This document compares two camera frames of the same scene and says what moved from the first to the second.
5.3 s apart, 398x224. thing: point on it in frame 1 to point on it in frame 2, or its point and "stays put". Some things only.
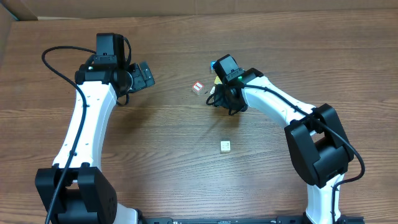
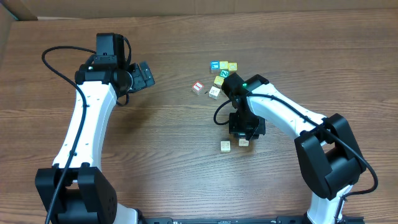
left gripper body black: (138, 82) stays put
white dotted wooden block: (225, 146) stays put
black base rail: (280, 219) stays put
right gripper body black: (222, 97) to (244, 122)
